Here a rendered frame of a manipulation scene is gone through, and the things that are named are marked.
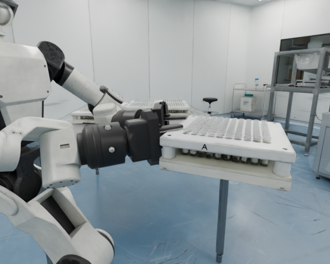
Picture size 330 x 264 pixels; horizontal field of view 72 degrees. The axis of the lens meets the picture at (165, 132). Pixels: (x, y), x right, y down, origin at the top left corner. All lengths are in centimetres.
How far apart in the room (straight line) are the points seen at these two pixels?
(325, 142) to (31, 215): 278
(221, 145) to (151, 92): 467
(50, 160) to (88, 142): 7
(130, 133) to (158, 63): 472
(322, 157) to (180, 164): 267
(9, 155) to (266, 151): 42
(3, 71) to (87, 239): 54
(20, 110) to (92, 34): 395
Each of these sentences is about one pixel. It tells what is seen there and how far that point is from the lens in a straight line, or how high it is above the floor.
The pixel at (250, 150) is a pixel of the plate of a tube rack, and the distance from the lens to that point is 43.
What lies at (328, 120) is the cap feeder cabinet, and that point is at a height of 69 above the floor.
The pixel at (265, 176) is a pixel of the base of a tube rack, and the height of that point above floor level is 99.
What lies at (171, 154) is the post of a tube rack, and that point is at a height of 101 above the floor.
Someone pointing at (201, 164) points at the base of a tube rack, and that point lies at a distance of 45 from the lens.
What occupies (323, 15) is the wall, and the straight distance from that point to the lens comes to 622.
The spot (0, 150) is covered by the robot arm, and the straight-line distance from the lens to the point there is 42.
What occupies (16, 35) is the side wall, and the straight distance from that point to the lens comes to 443.
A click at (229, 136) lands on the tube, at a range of 46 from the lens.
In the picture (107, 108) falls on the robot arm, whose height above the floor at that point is 107.
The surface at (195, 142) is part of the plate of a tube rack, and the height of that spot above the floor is 104.
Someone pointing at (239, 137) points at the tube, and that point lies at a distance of 46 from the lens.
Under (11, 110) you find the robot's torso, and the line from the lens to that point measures 73.
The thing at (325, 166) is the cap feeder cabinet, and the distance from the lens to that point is 307.
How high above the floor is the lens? 116
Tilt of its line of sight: 14 degrees down
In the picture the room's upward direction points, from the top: straight up
